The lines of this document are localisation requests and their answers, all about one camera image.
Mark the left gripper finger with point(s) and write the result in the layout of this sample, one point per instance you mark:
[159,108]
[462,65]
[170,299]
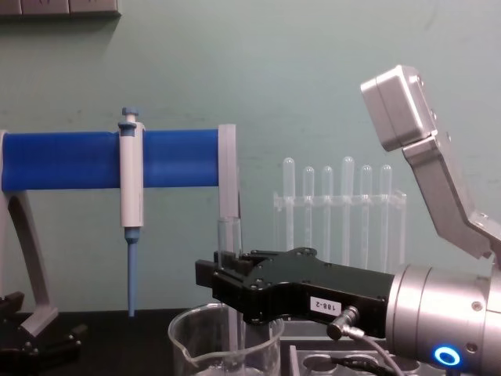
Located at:
[9,307]
[58,342]

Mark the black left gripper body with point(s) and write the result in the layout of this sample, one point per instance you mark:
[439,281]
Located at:
[15,356]

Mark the grey test tube rack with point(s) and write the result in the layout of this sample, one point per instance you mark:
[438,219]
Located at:
[309,360]

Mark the blue and grey pipette stand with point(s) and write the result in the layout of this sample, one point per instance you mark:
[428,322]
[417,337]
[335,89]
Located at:
[66,160]

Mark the clear acrylic pipette rack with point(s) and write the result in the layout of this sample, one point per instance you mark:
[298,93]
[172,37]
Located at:
[397,199]

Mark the clear glass beaker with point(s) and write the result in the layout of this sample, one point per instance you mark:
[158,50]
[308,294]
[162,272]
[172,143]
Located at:
[184,337]

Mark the white and blue pipette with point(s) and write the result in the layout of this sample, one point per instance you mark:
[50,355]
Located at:
[131,188]

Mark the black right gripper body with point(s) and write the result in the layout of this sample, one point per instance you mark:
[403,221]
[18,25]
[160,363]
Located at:
[305,290]

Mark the clear glass test tube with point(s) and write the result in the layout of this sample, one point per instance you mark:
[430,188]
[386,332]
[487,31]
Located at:
[231,235]

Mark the white wall socket panel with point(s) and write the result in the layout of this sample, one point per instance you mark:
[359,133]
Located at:
[58,7]

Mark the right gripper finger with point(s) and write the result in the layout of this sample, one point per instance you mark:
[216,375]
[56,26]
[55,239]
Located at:
[244,263]
[231,288]

